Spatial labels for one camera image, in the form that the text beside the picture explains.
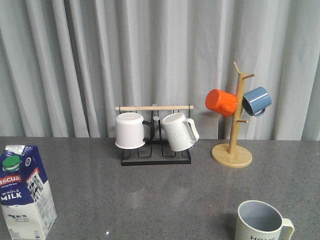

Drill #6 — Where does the blue mug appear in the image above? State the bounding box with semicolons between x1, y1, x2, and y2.
242;86;272;117

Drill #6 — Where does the blue white milk carton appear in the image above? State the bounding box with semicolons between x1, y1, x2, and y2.
0;145;57;240

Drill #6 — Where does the black wire mug rack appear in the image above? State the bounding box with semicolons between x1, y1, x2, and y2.
115;104;194;166

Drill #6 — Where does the white mug black handle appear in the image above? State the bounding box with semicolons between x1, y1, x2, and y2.
115;112;155;150

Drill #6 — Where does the wooden mug tree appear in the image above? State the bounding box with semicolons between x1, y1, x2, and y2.
211;62;255;168

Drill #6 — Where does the grey curtain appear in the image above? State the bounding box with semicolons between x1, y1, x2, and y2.
0;0;320;141

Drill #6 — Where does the cream HOME mug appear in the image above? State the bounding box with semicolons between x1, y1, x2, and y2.
234;200;295;240

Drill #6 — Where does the white ribbed mug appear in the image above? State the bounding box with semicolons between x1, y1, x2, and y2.
161;112;200;152

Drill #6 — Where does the orange mug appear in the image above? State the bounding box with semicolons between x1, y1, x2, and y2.
205;89;238;117

